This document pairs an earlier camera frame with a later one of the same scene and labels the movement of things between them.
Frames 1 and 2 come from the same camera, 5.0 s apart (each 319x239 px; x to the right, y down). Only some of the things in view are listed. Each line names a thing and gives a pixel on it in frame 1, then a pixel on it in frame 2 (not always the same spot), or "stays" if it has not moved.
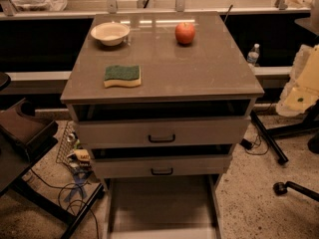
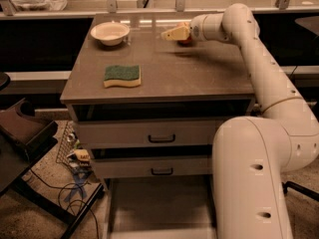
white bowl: (110, 33) stays
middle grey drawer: (132, 166) stays
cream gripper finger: (303, 88) to (200, 29)
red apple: (184, 32) stays
